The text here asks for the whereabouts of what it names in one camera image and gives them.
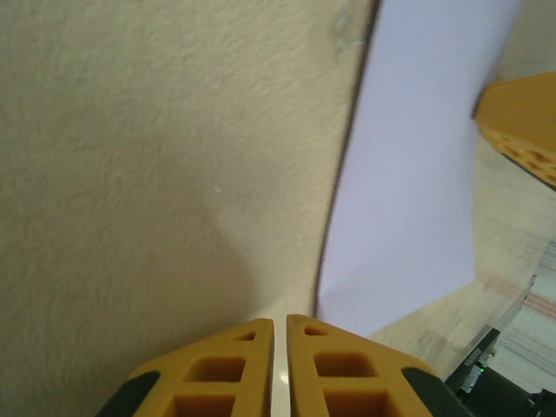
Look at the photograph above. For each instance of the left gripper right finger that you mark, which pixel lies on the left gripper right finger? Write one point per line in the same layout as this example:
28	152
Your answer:
347	382

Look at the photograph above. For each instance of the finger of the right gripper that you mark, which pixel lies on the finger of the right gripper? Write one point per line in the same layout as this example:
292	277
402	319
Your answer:
525	121

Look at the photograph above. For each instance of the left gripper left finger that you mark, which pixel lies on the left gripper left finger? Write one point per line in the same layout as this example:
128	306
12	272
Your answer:
208	382

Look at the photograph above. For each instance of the purple paper sheet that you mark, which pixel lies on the purple paper sheet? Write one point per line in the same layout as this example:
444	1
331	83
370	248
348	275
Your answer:
412	174

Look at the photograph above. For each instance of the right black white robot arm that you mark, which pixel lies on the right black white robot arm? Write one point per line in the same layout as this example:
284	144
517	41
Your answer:
499	391

